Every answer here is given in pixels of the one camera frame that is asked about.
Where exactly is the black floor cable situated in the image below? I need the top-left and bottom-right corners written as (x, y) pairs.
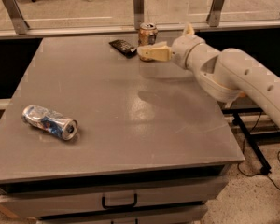
top-left (237, 112), bottom-right (280, 194)

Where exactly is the black floor stand leg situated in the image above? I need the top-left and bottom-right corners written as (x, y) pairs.
top-left (232, 113), bottom-right (271, 175)

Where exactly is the left metal bracket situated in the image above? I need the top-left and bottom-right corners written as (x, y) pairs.
top-left (2, 0), bottom-right (30, 35)

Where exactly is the grey drawer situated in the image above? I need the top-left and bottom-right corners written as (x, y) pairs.
top-left (0, 175), bottom-right (228, 217)
top-left (36, 205), bottom-right (207, 224)

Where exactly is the orange soda can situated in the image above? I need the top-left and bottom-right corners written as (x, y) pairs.
top-left (137, 22), bottom-right (159, 63)

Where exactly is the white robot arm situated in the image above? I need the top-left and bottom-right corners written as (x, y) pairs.
top-left (137, 26), bottom-right (280, 128)

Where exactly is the middle metal bracket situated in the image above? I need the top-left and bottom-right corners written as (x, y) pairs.
top-left (133, 0), bottom-right (144, 30)

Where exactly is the black rxbar chocolate wrapper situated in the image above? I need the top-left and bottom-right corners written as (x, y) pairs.
top-left (109, 39), bottom-right (136, 58)

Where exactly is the crushed blue silver can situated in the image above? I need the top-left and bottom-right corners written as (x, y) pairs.
top-left (21, 105), bottom-right (78, 140)

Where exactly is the metal bracket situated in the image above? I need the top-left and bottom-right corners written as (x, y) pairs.
top-left (2, 0), bottom-right (30, 35)
top-left (206, 0), bottom-right (225, 27)
top-left (133, 0), bottom-right (144, 30)

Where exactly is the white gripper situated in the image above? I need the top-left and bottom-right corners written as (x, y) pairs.
top-left (137, 23), bottom-right (205, 69)

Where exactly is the right metal bracket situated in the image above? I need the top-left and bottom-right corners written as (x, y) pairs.
top-left (206, 0), bottom-right (225, 27)

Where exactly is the upper grey drawer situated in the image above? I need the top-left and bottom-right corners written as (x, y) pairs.
top-left (0, 175), bottom-right (228, 217)

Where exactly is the lower grey drawer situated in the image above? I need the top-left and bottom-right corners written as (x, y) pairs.
top-left (36, 205), bottom-right (207, 224)

